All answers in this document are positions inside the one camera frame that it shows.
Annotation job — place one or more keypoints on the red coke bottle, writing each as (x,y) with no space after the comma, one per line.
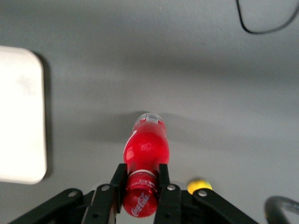
(146,154)

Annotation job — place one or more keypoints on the cream plastic tray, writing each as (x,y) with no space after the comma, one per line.
(21,112)

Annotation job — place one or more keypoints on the yellow toy lemon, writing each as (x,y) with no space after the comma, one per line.
(198,184)

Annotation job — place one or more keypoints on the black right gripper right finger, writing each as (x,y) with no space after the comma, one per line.
(171,200)

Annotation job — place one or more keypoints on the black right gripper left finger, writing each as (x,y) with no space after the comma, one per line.
(102,200)

